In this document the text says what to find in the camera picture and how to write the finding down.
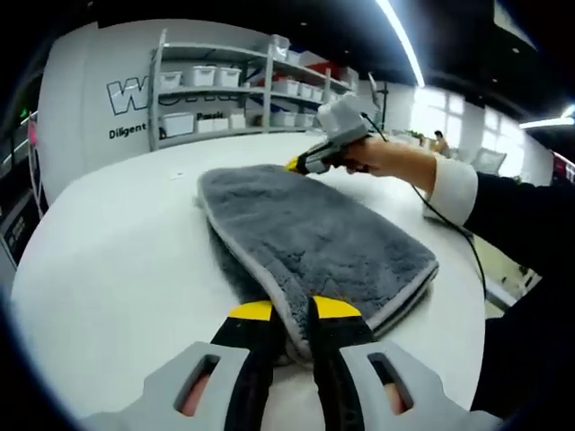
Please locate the grey plush towel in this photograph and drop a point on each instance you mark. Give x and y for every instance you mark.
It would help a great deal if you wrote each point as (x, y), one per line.
(292, 224)

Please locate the person's right hand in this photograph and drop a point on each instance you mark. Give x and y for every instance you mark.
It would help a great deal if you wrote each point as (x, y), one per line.
(395, 161)

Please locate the black floor stand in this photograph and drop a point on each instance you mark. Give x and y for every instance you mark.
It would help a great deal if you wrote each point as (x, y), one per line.
(385, 96)

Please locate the grey metal shelf rack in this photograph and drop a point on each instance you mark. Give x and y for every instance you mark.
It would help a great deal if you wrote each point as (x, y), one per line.
(268, 90)

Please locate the long ceiling light strip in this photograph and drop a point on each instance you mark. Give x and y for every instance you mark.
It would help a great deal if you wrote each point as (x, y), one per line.
(404, 45)

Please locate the row of white storage bins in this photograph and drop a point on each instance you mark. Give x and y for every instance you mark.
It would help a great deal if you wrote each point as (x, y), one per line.
(202, 75)

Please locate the white office chair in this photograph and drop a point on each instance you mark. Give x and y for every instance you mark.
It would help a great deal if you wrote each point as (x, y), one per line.
(490, 160)

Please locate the person's dark clothed body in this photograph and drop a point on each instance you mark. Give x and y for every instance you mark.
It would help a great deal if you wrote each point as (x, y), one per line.
(530, 354)

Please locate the ceiling air vent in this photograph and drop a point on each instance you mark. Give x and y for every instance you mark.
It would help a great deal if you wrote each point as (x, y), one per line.
(514, 20)

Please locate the pink sign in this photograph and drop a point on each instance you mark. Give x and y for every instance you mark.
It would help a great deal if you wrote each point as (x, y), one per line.
(32, 133)

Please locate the wall mounted screen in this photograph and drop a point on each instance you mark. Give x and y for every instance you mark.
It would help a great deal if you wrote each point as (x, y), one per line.
(565, 167)

